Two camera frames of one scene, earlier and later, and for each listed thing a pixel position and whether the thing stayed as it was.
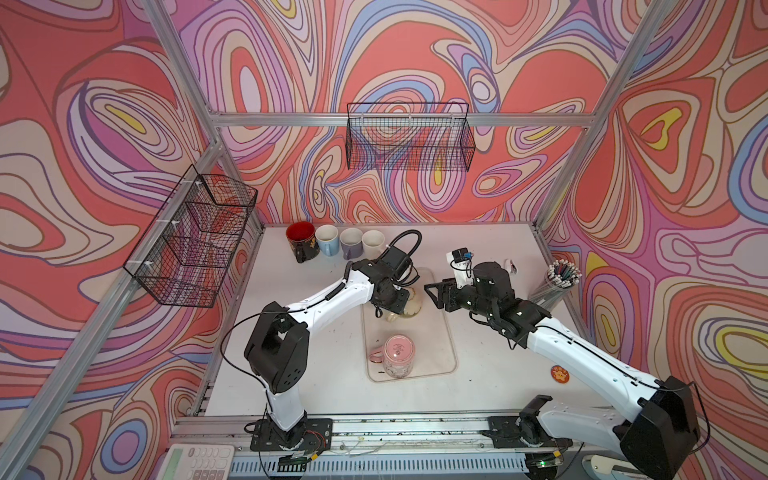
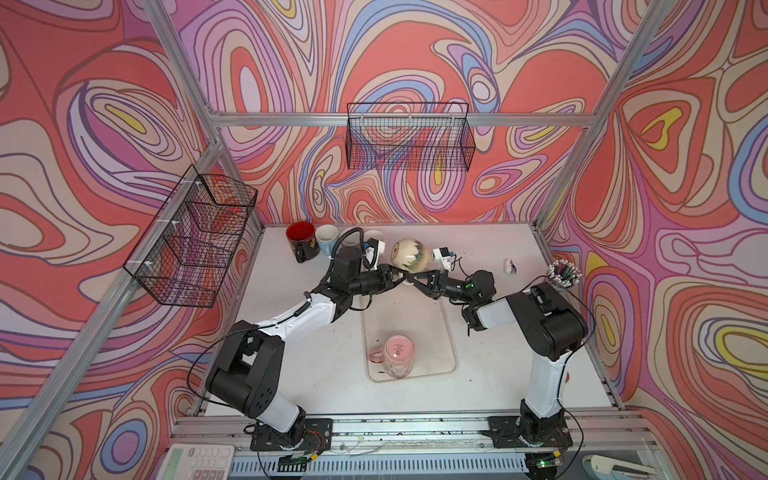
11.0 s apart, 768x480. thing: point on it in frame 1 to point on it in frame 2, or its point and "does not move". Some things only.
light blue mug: [328, 239] does not move
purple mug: [351, 240] does not move
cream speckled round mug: [411, 309] to [410, 255]
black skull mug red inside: [301, 236] does not move
